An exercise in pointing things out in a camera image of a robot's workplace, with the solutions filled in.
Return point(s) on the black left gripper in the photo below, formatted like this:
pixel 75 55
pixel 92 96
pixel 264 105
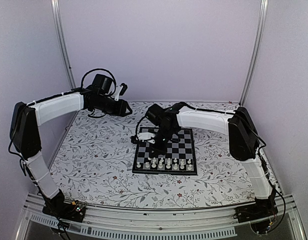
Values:
pixel 121 110

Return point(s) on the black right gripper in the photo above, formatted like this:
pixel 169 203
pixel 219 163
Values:
pixel 157 151

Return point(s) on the white bishop chess piece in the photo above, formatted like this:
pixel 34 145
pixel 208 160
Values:
pixel 160 165
pixel 168 165

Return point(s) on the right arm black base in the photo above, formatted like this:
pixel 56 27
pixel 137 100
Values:
pixel 262 208

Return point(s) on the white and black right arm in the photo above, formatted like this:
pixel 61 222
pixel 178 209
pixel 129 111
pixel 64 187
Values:
pixel 237 125

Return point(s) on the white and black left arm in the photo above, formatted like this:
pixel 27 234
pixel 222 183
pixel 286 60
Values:
pixel 30 121

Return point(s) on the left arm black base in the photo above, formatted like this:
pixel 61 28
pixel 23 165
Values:
pixel 58 208

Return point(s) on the black and white chessboard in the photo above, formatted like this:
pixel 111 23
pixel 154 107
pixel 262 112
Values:
pixel 180 147

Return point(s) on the floral patterned table mat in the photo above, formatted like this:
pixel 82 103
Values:
pixel 95 160

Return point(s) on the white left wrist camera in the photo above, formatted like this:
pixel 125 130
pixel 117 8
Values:
pixel 120 90

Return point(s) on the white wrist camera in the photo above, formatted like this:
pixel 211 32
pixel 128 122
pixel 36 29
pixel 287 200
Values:
pixel 120 90
pixel 143 137

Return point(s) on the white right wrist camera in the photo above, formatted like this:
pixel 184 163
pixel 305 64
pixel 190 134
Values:
pixel 143 137

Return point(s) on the left aluminium frame post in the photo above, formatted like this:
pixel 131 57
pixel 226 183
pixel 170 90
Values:
pixel 62 44

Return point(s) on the aluminium frame post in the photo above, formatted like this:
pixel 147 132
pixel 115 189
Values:
pixel 62 44
pixel 255 52

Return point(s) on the aluminium front rail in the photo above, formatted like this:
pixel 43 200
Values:
pixel 110 223

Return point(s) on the right aluminium frame post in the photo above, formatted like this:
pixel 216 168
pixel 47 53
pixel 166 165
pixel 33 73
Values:
pixel 255 52

